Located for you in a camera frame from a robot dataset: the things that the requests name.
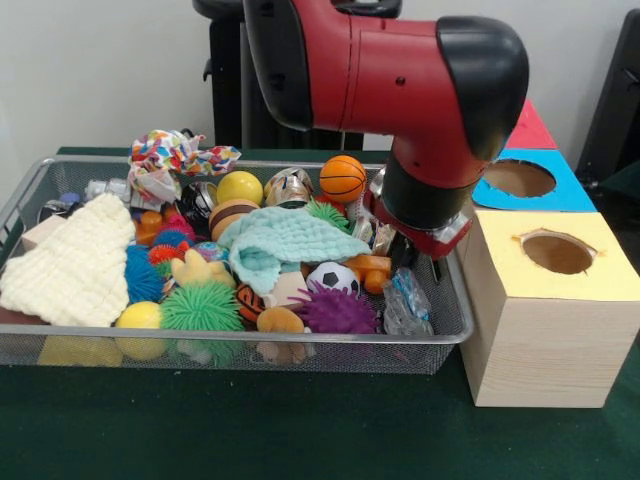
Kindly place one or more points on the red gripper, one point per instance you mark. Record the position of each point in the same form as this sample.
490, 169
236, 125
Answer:
430, 245

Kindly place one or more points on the small clear plastic bottle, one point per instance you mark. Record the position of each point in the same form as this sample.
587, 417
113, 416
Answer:
407, 305

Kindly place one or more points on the mint green knitted cloth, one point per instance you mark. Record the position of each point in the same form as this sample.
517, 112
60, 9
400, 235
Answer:
295, 235

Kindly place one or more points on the cream knitted cloth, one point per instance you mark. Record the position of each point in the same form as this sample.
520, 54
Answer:
75, 270

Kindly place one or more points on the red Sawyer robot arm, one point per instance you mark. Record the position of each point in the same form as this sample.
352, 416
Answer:
400, 75

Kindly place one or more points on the silver mesh bin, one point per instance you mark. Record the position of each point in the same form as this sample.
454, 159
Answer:
375, 357

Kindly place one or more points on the wooden three-hole box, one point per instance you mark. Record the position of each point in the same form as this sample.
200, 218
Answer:
540, 350

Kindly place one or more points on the toy soccer ball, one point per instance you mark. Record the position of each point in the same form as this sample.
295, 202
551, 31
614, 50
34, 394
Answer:
332, 277

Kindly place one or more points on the purple spiky ball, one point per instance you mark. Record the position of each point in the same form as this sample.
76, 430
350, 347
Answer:
340, 312

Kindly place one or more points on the orange toy basketball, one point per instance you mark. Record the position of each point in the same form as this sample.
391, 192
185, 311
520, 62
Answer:
342, 179

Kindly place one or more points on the brown teddy bear plush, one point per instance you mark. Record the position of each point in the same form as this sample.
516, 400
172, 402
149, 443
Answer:
280, 320

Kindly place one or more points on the brown striped toy burger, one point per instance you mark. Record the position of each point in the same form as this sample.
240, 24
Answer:
232, 217

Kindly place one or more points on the dark green table cloth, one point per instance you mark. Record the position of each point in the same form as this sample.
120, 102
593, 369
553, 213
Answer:
300, 430

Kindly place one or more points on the dark green side-table cloth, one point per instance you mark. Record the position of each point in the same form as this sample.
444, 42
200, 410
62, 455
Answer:
625, 182

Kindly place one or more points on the yellow plush duck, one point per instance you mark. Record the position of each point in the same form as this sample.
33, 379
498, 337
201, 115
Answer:
200, 272

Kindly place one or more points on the green koosh ball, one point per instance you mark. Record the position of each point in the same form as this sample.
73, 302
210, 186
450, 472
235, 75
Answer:
202, 307

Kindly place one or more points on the black stand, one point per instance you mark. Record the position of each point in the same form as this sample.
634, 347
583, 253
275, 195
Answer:
615, 100

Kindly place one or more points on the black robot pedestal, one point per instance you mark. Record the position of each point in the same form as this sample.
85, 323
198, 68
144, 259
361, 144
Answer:
225, 100

